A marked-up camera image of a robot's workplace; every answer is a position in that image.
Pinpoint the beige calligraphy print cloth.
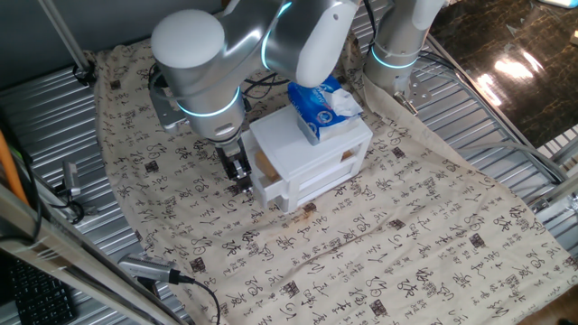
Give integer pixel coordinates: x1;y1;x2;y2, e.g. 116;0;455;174
83;0;578;325

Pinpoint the grey camera mounting bracket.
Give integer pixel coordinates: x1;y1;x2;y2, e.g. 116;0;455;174
147;65;191;135

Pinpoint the white drawer cabinet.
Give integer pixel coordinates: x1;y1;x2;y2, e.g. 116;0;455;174
247;104;375;214

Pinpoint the white drawer with black knob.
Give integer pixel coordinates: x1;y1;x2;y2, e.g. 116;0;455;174
270;169;363;213

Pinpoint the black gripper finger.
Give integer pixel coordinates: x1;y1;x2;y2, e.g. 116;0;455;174
237;157;255;191
224;164;247;194

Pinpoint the blue tissue pack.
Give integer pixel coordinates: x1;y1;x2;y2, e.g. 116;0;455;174
287;74;365;146

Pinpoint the aluminium frame profile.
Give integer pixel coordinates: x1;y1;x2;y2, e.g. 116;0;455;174
527;125;578;254
0;182;182;325

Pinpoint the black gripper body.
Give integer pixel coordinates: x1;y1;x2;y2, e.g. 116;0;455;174
214;138;248;172

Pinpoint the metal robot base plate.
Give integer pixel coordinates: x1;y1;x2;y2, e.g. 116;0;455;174
391;71;434;117

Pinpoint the thin metal pole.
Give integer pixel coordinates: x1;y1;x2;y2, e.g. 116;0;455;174
38;0;91;73

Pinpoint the black camera cable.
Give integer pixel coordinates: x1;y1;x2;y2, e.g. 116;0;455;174
169;270;222;325

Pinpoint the black keyboard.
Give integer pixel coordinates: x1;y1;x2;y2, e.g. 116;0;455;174
6;256;78;325

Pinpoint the pale blue flat object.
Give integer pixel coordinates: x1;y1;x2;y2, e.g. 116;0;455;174
536;0;578;9

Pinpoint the grey flexible hose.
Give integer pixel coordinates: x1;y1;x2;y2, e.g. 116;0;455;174
451;142;568;184

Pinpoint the black pole clamp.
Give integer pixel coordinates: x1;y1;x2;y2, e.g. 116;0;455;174
71;58;98;87

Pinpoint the orange cable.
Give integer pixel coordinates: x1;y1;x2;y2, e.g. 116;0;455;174
0;129;29;207

